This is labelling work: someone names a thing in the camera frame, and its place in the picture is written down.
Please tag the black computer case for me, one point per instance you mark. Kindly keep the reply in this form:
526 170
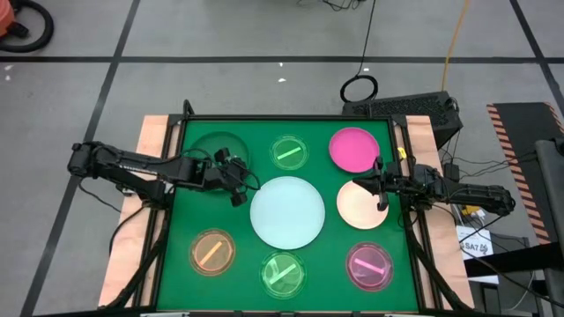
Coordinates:
410 110

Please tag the yellow plug connector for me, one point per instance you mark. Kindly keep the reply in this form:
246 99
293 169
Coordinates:
470 210

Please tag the large white plastic plate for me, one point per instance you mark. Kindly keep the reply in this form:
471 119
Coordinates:
286 213

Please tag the hazard striped black platform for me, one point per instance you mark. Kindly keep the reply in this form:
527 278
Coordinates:
524 127

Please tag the peach plastic plate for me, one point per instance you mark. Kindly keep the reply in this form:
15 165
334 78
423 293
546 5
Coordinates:
359 211

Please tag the orange shop vacuum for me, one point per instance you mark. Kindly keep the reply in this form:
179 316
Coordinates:
6 17

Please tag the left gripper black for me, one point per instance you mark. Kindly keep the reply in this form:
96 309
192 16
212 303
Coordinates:
218 176

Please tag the small yellow tag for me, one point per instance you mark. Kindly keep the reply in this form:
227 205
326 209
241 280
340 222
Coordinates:
401 152

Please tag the white paper label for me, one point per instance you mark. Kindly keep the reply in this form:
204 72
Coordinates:
476 246

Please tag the pink transparent plastic dish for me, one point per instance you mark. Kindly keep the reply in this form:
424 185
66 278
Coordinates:
369 266

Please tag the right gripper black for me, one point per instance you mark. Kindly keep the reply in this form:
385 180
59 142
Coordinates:
401 182

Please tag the green table mat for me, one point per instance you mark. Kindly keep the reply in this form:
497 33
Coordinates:
330 246

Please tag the black power adapter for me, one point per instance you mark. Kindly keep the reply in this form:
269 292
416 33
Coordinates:
451 171

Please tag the dark green plastic plate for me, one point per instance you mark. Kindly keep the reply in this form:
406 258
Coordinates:
207 143

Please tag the green transparent plastic dish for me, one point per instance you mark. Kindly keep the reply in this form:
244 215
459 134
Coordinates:
288 152
282 275

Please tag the orange transparent plastic dish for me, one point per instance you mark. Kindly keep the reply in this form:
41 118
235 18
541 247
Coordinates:
212 252

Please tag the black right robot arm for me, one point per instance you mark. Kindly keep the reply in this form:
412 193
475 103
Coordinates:
476 193

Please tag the pink plastic plate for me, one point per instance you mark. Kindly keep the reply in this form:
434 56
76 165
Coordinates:
352 149

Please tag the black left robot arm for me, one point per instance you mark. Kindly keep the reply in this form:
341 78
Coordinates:
132 169

